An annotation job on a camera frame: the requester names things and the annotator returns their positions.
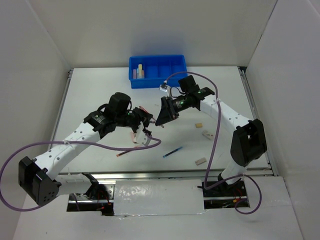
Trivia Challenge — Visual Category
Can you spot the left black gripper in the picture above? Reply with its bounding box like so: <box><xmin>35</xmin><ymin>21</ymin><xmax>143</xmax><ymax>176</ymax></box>
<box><xmin>115</xmin><ymin>107</ymin><xmax>153</xmax><ymax>135</ymax></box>

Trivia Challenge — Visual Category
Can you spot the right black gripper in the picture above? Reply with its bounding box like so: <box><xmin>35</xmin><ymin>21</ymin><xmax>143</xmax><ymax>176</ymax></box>
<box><xmin>155</xmin><ymin>94</ymin><xmax>190</xmax><ymax>126</ymax></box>

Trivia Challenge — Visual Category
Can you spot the red pen with clear cap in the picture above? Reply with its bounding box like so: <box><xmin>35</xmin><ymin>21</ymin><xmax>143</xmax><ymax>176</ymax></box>
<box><xmin>139</xmin><ymin>105</ymin><xmax>150</xmax><ymax>114</ymax></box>

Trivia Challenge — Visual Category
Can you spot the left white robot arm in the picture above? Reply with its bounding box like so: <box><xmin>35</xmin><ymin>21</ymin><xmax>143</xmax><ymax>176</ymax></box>
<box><xmin>18</xmin><ymin>92</ymin><xmax>153</xmax><ymax>206</ymax></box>

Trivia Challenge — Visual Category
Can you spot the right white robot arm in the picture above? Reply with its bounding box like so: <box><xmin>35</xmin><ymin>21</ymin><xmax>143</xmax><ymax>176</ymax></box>
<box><xmin>155</xmin><ymin>72</ymin><xmax>268</xmax><ymax>196</ymax></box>

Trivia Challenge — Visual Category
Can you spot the pink white eraser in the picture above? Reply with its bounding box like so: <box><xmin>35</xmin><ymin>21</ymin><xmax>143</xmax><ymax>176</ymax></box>
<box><xmin>130</xmin><ymin>132</ymin><xmax>138</xmax><ymax>144</ymax></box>

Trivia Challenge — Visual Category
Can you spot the small tan eraser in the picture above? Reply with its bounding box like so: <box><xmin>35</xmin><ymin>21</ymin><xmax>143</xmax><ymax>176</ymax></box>
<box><xmin>195</xmin><ymin>123</ymin><xmax>203</xmax><ymax>128</ymax></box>

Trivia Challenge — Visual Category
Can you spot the blue refill pen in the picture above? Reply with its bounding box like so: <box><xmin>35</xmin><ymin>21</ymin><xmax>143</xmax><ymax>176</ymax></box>
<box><xmin>162</xmin><ymin>146</ymin><xmax>183</xmax><ymax>158</ymax></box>

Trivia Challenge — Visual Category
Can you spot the red refill pen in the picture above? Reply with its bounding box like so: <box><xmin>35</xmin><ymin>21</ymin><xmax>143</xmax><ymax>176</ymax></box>
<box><xmin>116</xmin><ymin>146</ymin><xmax>139</xmax><ymax>157</ymax></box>

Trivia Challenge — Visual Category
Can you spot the white red eraser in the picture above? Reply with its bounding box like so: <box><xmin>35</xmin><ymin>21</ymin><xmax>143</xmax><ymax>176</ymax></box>
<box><xmin>202</xmin><ymin>130</ymin><xmax>215</xmax><ymax>140</ymax></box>

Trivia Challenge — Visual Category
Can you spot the blue divided plastic bin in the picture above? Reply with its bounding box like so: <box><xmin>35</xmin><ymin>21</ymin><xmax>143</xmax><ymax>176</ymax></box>
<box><xmin>128</xmin><ymin>54</ymin><xmax>188</xmax><ymax>89</ymax></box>

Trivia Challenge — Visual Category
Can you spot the grey white eraser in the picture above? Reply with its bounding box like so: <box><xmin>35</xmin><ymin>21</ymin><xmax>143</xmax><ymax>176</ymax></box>
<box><xmin>195</xmin><ymin>157</ymin><xmax>207</xmax><ymax>166</ymax></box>

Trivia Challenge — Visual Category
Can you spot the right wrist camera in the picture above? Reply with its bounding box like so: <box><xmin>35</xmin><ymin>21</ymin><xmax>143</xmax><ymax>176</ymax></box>
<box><xmin>159</xmin><ymin>82</ymin><xmax>170</xmax><ymax>93</ymax></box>

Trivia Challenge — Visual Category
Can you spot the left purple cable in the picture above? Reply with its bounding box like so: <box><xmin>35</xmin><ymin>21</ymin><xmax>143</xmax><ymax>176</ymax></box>
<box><xmin>0</xmin><ymin>136</ymin><xmax>162</xmax><ymax>213</ymax></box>

